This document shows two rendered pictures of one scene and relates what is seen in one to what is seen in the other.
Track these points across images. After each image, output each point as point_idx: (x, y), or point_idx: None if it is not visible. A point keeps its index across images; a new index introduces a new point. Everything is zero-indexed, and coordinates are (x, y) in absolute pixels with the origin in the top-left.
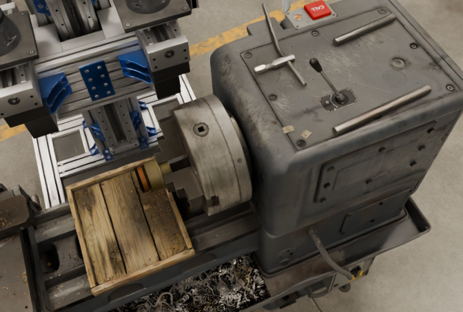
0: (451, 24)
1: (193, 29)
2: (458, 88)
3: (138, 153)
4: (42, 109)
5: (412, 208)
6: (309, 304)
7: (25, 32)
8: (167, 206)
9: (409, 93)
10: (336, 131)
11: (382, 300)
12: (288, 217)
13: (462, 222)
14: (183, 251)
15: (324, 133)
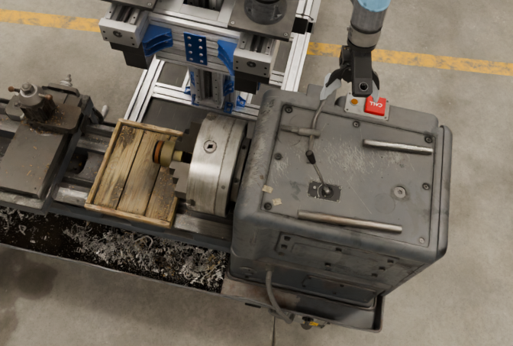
0: None
1: (346, 30)
2: (427, 245)
3: (220, 114)
4: (139, 49)
5: (379, 305)
6: (269, 316)
7: None
8: None
9: (380, 223)
10: (298, 215)
11: None
12: (245, 248)
13: (446, 345)
14: (162, 220)
15: (291, 210)
